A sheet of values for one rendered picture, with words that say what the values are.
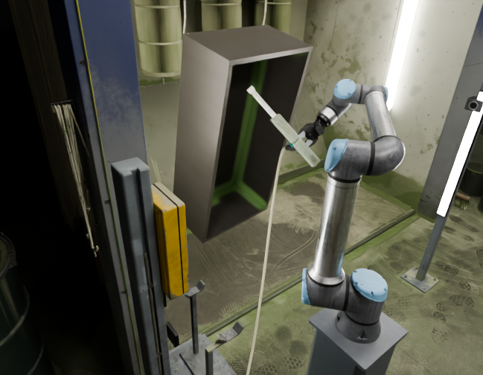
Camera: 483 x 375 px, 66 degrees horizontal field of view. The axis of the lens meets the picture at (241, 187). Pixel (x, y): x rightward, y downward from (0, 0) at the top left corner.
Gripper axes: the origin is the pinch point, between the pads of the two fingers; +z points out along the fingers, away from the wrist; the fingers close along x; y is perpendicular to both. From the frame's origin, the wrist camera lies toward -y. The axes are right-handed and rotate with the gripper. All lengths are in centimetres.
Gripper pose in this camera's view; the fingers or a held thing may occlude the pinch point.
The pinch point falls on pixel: (296, 146)
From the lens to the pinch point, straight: 183.8
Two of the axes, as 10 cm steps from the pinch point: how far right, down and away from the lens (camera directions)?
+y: -2.0, -0.9, 9.8
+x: -6.6, -7.2, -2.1
